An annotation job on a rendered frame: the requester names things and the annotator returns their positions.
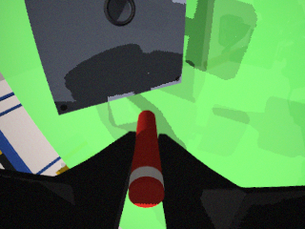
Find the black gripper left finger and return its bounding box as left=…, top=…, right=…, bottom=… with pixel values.
left=0, top=131, right=136, bottom=229

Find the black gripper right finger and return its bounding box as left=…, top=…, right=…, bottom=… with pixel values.
left=157, top=134, right=305, bottom=229

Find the red cylindrical peg with grey band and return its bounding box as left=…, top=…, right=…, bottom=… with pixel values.
left=129, top=110, right=165, bottom=207

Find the grey sloped panel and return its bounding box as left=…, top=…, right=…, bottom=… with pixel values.
left=24, top=0, right=187, bottom=115

